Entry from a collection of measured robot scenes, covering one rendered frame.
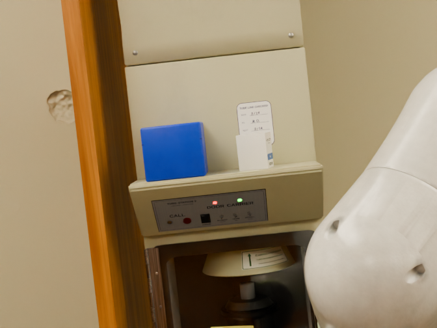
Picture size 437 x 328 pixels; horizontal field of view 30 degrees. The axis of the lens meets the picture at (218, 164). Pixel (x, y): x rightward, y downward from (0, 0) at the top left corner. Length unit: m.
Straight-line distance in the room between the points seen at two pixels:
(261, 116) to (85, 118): 0.31
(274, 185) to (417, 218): 0.70
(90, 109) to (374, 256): 0.81
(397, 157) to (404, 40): 1.23
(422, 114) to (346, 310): 0.18
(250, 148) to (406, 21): 0.68
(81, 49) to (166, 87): 0.17
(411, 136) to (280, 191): 0.68
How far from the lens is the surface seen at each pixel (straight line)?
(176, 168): 1.34
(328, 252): 0.66
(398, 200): 0.67
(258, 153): 1.36
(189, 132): 1.34
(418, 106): 0.73
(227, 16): 1.45
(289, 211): 1.41
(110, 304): 1.41
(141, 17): 1.46
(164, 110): 1.45
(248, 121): 1.44
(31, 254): 1.96
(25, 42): 1.95
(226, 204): 1.38
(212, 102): 1.44
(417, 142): 0.70
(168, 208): 1.38
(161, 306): 1.48
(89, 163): 1.38
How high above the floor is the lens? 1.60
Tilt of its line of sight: 3 degrees down
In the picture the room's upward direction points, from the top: 6 degrees counter-clockwise
